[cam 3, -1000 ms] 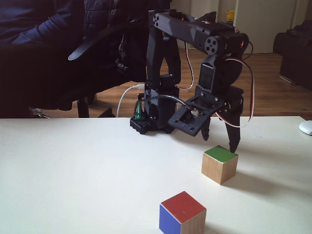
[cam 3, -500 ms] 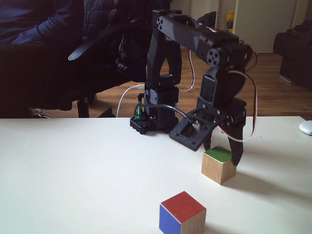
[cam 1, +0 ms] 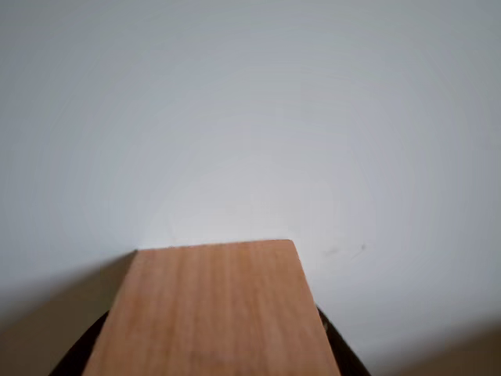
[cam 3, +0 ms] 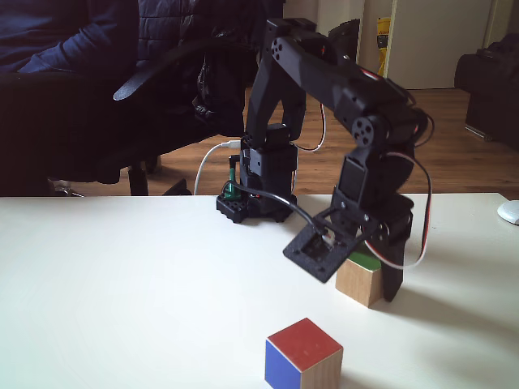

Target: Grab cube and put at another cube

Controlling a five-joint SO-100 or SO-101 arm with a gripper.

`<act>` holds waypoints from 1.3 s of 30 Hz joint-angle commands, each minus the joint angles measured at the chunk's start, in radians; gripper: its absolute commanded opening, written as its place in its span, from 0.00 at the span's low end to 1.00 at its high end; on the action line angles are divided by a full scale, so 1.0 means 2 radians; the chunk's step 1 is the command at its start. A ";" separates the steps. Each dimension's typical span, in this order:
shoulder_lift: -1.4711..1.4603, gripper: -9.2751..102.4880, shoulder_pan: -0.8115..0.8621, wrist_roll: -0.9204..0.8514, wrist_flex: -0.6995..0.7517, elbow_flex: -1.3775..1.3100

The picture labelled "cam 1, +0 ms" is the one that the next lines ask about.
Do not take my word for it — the wooden cube with green top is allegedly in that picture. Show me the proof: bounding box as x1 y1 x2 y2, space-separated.
83 238 342 376

